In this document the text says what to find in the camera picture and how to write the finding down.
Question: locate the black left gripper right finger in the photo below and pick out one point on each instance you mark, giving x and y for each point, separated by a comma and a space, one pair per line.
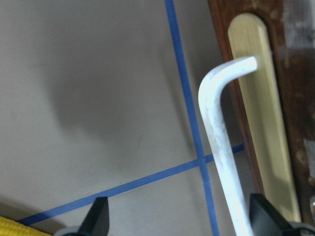
267, 221

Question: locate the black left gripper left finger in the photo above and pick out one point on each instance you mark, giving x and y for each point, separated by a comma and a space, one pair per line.
96, 222

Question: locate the yellow corn cob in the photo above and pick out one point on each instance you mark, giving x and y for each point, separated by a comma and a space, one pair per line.
11, 228

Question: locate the wooden drawer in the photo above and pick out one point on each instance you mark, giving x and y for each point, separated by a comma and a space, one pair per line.
275, 106

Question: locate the white drawer handle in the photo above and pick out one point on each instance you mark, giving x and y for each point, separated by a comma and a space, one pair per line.
209, 101

